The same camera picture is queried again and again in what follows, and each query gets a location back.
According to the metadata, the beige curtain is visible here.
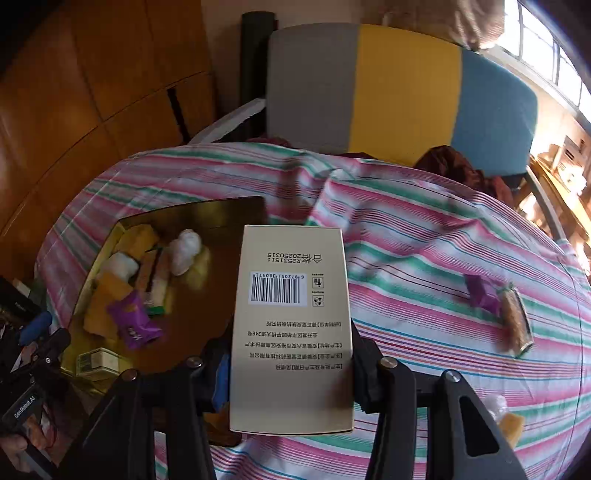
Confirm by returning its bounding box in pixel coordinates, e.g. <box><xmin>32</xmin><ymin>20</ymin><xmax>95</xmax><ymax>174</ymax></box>
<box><xmin>382</xmin><ymin>0</ymin><xmax>505</xmax><ymax>52</ymax></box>

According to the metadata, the striped pink green bedsheet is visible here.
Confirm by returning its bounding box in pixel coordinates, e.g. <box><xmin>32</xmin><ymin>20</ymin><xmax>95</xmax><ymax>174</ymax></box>
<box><xmin>35</xmin><ymin>143</ymin><xmax>590</xmax><ymax>479</ymax></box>

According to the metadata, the grey yellow blue chair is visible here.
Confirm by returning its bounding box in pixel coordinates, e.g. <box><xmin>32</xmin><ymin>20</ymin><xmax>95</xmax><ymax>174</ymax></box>
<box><xmin>194</xmin><ymin>23</ymin><xmax>565</xmax><ymax>240</ymax></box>

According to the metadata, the clear plastic bag bundle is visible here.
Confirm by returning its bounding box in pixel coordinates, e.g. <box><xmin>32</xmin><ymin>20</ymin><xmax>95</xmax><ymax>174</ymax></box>
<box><xmin>483</xmin><ymin>394</ymin><xmax>508</xmax><ymax>423</ymax></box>

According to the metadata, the white knitted cloth roll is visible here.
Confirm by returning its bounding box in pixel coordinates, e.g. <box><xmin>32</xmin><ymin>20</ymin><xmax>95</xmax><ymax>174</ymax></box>
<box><xmin>95</xmin><ymin>251</ymin><xmax>139</xmax><ymax>282</ymax></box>

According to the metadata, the green cracker packet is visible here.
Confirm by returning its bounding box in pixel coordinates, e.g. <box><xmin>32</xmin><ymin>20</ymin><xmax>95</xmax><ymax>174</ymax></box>
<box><xmin>134</xmin><ymin>247</ymin><xmax>170</xmax><ymax>317</ymax></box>
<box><xmin>499</xmin><ymin>284</ymin><xmax>534</xmax><ymax>358</ymax></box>

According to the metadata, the green white small box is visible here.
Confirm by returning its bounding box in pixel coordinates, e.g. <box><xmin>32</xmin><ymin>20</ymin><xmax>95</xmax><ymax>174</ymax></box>
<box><xmin>76</xmin><ymin>348</ymin><xmax>119</xmax><ymax>380</ymax></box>

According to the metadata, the black rolled mat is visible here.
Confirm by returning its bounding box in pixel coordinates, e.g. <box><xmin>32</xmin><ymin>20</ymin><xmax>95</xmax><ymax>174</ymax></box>
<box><xmin>238</xmin><ymin>11</ymin><xmax>279</xmax><ymax>105</ymax></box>

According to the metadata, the wooden desk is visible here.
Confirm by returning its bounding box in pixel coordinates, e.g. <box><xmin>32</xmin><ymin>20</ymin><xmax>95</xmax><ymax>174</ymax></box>
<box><xmin>515</xmin><ymin>156</ymin><xmax>590</xmax><ymax>258</ymax></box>

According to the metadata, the large yellow sponge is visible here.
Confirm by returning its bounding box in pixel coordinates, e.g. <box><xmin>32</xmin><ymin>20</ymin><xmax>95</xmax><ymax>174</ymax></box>
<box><xmin>83</xmin><ymin>272</ymin><xmax>133</xmax><ymax>341</ymax></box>

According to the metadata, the beige cardboard box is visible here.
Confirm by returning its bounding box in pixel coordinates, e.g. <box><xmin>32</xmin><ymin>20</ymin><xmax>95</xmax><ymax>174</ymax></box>
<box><xmin>229</xmin><ymin>225</ymin><xmax>353</xmax><ymax>436</ymax></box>

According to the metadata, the white cotton ball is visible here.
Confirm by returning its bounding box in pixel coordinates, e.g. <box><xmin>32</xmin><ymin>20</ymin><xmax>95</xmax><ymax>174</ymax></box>
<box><xmin>168</xmin><ymin>229</ymin><xmax>202</xmax><ymax>276</ymax></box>

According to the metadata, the dark red cloth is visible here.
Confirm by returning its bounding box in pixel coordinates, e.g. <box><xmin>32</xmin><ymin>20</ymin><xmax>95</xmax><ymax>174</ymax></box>
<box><xmin>414</xmin><ymin>145</ymin><xmax>514</xmax><ymax>208</ymax></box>

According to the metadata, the purple snack packet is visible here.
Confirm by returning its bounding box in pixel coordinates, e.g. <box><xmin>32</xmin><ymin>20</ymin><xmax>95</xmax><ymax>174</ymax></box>
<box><xmin>464</xmin><ymin>274</ymin><xmax>501</xmax><ymax>317</ymax></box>
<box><xmin>107</xmin><ymin>290</ymin><xmax>163</xmax><ymax>350</ymax></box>

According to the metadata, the gold metal tin tray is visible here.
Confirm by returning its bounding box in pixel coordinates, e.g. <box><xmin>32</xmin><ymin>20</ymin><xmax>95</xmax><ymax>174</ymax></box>
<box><xmin>62</xmin><ymin>196</ymin><xmax>267</xmax><ymax>375</ymax></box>

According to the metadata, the small yellow sponge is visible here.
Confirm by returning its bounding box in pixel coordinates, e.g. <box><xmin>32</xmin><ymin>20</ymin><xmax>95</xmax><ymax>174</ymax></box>
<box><xmin>113</xmin><ymin>224</ymin><xmax>159</xmax><ymax>261</ymax></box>

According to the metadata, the wooden wardrobe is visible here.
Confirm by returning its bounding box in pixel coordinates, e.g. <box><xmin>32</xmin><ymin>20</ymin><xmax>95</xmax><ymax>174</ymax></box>
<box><xmin>1</xmin><ymin>1</ymin><xmax>214</xmax><ymax>279</ymax></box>

